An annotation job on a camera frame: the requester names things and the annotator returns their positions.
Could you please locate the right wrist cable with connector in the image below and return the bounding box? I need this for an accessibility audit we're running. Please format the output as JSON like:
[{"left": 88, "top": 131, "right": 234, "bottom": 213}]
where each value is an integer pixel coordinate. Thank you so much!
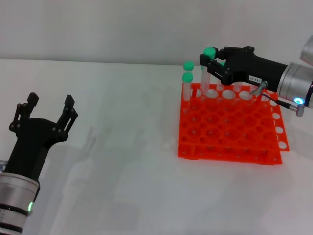
[{"left": 249, "top": 82, "right": 305, "bottom": 117}]

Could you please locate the orange test tube rack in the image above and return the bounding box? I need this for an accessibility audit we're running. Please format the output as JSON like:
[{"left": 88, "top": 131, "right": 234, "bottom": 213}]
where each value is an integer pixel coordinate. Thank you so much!
[{"left": 176, "top": 82, "right": 291, "bottom": 166}]

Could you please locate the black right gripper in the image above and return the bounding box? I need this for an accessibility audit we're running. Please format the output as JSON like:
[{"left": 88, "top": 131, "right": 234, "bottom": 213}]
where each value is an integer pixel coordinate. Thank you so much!
[{"left": 199, "top": 45, "right": 289, "bottom": 92}]

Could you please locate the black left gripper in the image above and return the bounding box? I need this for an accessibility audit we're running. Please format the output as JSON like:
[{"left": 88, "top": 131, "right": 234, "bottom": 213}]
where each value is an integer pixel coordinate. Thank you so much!
[{"left": 4, "top": 92, "right": 79, "bottom": 182}]

